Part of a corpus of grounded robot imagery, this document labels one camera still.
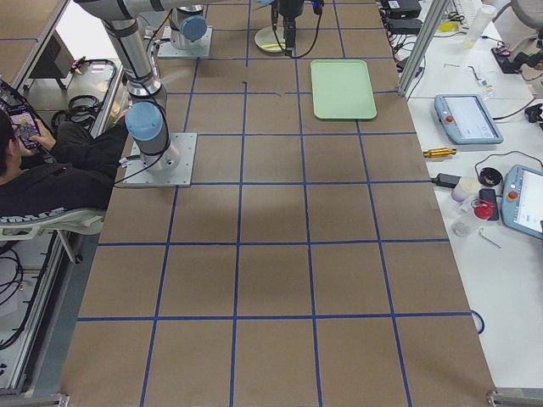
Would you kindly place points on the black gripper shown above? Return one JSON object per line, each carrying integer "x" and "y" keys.
{"x": 291, "y": 8}

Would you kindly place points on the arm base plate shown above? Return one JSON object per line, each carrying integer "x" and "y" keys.
{"x": 179, "y": 47}
{"x": 173, "y": 168}

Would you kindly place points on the near teach pendant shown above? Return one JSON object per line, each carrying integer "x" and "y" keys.
{"x": 521, "y": 205}

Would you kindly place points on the aluminium frame post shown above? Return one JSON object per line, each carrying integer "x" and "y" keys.
{"x": 430, "y": 24}

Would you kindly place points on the white office chair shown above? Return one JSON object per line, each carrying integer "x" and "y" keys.
{"x": 85, "y": 221}

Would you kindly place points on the seated person in black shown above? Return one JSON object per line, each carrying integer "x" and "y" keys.
{"x": 81, "y": 175}

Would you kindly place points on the white round plate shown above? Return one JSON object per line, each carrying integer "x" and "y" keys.
{"x": 268, "y": 35}

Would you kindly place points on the black power adapter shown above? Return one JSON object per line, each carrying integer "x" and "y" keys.
{"x": 445, "y": 180}

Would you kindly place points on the light green tray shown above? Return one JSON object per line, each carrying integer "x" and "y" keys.
{"x": 342, "y": 90}

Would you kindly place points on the teach pendant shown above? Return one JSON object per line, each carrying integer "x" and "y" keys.
{"x": 521, "y": 205}
{"x": 466, "y": 120}

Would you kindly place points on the far teach pendant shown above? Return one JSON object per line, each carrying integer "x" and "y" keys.
{"x": 466, "y": 120}

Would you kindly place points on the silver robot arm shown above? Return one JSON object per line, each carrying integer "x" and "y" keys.
{"x": 187, "y": 25}
{"x": 146, "y": 121}

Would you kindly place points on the gold metal cylinder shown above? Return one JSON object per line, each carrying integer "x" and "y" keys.
{"x": 439, "y": 153}

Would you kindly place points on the yellow plastic fork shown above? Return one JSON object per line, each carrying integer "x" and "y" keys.
{"x": 270, "y": 46}

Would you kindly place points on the red round lid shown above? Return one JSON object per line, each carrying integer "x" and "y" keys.
{"x": 484, "y": 211}

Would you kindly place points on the smartphone in person's hands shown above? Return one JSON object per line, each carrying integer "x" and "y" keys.
{"x": 24, "y": 125}

